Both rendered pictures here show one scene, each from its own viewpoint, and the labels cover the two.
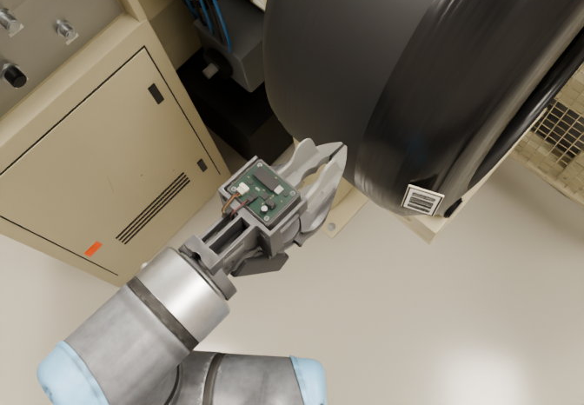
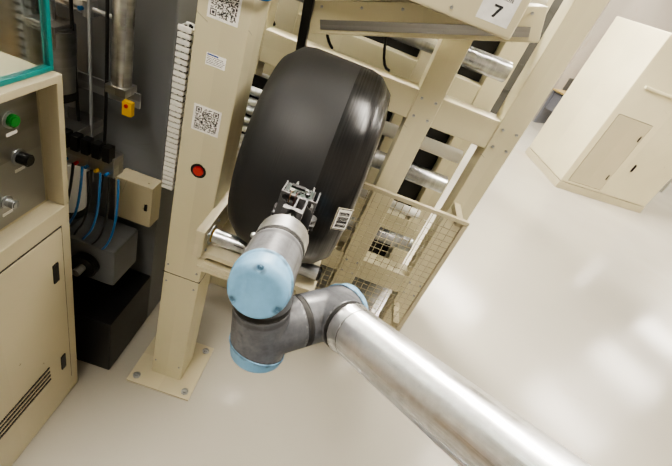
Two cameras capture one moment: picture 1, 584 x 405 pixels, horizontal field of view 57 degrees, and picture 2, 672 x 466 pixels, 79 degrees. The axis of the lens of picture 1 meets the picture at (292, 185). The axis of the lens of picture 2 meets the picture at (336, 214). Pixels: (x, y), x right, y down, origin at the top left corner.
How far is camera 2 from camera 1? 0.60 m
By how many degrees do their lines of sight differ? 49
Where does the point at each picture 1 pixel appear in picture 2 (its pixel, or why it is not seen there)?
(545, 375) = (360, 434)
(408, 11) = (332, 122)
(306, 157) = not seen: hidden behind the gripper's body
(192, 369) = not seen: hidden behind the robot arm
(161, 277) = (280, 220)
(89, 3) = (29, 185)
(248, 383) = (321, 293)
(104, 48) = (34, 222)
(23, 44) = not seen: outside the picture
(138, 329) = (286, 238)
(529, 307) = (334, 395)
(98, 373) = (281, 254)
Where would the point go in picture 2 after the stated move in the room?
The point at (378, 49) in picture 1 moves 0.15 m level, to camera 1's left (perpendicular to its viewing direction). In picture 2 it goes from (321, 139) to (270, 149)
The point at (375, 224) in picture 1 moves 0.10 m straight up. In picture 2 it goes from (218, 378) to (222, 366)
